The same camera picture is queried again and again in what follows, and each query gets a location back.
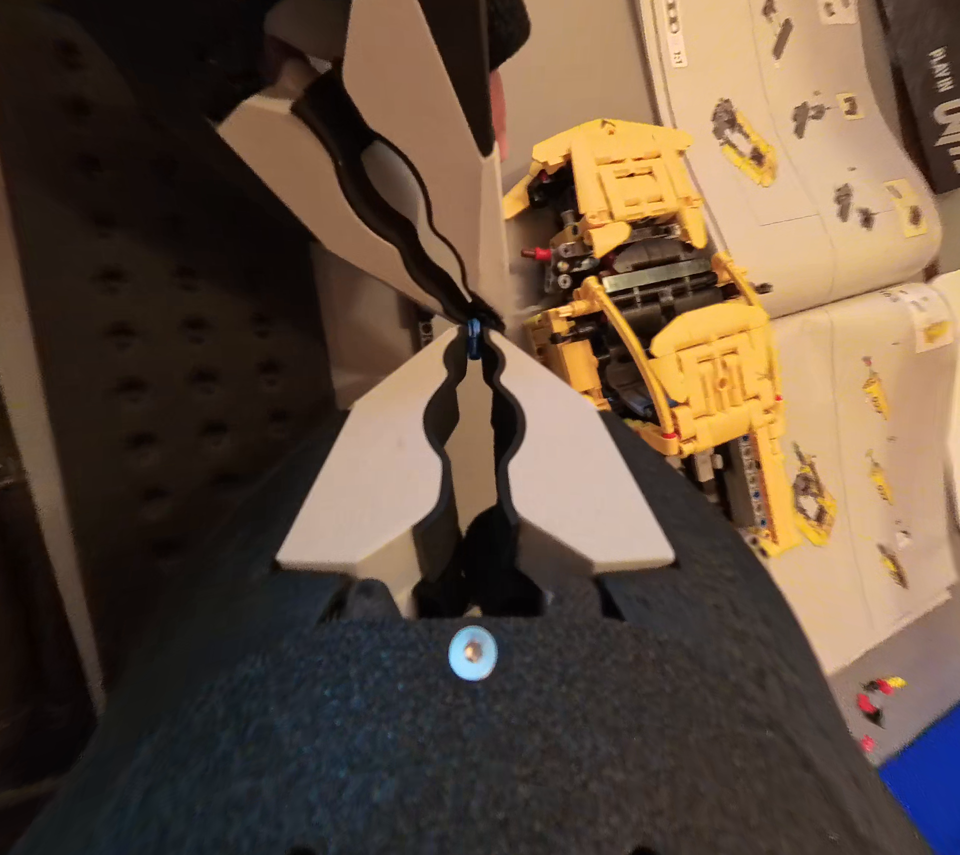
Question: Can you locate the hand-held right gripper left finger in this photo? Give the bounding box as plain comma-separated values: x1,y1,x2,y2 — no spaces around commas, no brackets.
276,328,472,618

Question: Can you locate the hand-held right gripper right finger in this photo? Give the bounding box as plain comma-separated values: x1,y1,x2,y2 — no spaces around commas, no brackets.
480,328,678,615

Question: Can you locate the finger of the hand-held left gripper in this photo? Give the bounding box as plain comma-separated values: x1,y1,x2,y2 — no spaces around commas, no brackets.
341,0,515,331
216,88,481,327

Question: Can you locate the yellow toy brick car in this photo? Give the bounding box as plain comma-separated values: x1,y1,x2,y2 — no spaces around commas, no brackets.
502,118,804,560

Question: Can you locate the instruction booklet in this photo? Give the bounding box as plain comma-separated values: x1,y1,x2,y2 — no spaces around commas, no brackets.
616,0,960,676

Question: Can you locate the grey desk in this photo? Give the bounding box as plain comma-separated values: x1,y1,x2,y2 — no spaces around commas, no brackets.
0,0,960,834

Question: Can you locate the person's left hand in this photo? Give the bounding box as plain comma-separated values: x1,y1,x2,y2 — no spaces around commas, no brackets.
489,69,513,162

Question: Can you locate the dark perforated foam pad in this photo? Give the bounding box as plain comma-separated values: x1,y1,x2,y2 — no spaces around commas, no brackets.
0,0,346,684

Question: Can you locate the blue plastic bin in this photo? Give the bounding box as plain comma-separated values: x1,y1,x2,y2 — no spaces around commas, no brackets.
877,720,960,855

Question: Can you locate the toy car set box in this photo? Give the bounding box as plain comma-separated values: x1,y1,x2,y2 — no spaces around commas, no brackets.
847,0,960,196

